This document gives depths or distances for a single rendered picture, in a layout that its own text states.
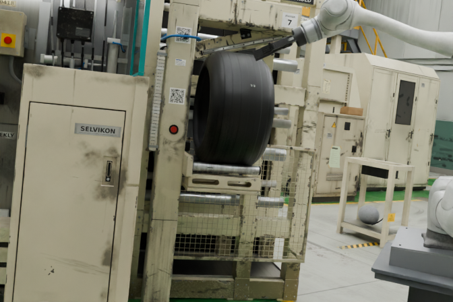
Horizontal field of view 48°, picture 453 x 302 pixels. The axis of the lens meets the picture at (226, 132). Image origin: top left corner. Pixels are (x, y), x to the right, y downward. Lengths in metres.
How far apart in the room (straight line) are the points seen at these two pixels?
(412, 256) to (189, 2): 1.48
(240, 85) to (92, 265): 1.03
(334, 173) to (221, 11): 4.88
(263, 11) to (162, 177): 1.06
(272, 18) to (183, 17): 0.59
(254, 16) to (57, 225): 1.59
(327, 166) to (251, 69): 4.95
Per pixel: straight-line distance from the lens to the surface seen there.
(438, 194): 2.16
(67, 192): 1.78
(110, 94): 1.75
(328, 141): 7.21
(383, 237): 5.22
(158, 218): 2.53
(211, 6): 2.80
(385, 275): 2.09
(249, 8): 2.85
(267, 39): 3.00
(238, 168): 2.47
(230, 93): 2.32
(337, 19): 1.89
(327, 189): 7.33
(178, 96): 2.47
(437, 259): 2.15
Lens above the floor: 1.20
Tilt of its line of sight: 3 degrees down
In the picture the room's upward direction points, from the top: 6 degrees clockwise
